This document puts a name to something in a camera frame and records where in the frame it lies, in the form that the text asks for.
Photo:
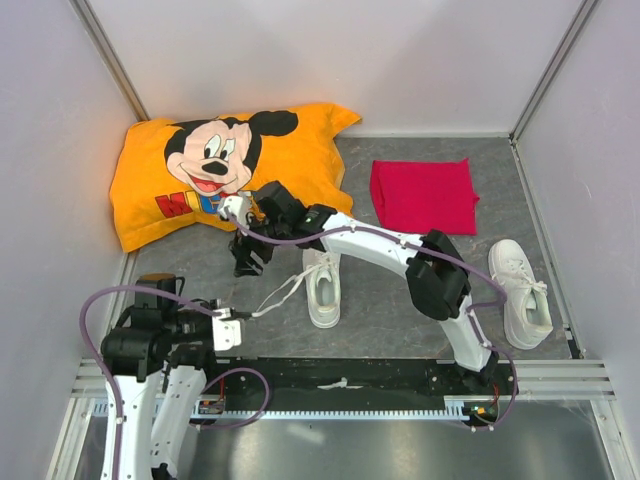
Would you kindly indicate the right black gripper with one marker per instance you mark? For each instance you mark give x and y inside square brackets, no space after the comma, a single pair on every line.
[245,242]

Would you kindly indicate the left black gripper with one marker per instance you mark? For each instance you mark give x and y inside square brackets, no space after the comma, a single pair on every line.
[242,314]

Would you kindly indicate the white sneaker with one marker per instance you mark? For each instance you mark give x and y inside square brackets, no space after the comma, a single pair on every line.
[527,318]
[321,276]

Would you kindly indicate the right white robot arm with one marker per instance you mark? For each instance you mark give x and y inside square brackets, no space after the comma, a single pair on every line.
[436,276]

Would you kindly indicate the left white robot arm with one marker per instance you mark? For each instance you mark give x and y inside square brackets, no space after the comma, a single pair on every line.
[160,358]

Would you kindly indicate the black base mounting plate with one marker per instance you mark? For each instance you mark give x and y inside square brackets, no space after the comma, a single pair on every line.
[298,382]

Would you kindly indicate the orange Mickey Mouse pillow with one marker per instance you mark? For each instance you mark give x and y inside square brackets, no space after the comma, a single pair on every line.
[173,174]

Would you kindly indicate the red folded cloth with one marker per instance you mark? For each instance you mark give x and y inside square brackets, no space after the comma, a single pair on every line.
[417,197]

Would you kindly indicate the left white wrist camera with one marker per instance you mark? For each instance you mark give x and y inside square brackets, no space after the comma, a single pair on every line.
[227,329]

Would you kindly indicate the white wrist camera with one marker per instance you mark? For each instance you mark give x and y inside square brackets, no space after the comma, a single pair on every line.
[238,208]
[227,329]

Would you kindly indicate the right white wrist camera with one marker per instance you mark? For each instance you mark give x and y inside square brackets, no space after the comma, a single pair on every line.
[238,208]

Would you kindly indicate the grey slotted cable duct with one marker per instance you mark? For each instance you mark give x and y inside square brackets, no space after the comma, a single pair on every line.
[449,411]

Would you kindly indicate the aluminium rail frame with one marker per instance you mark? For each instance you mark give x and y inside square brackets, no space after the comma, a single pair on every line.
[544,380]

